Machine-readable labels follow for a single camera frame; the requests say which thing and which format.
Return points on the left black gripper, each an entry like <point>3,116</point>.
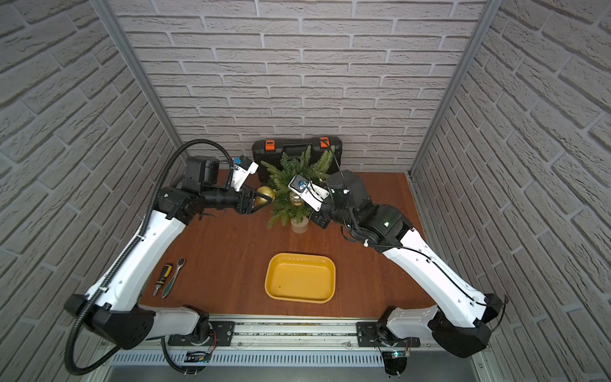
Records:
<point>245,200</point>

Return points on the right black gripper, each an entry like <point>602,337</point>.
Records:
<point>319,221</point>

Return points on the shiny gold ball ornament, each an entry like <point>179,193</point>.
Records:
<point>295,199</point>

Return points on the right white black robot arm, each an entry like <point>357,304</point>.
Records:
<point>458,320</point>

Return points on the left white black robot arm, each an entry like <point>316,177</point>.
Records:
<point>115,314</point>

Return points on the white tree pot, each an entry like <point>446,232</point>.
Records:
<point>300,226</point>

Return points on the black tool case orange latches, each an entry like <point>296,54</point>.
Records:
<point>271,151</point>

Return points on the yellow plastic tray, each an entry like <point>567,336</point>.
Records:
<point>301,278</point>

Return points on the yellow black screwdriver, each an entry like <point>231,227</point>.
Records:
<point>164,274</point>

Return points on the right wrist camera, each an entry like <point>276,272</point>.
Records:
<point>314,196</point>

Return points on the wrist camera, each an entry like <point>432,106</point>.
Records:
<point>314,196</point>
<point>242,168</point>

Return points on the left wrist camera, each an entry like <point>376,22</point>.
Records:
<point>242,168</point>

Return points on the teal handled ratchet wrench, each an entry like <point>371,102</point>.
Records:
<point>168,288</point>

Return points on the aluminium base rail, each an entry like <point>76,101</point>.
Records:
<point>261,341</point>

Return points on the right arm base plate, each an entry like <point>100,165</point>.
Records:
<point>374,334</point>

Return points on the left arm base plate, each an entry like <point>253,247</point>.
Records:
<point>222,333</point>

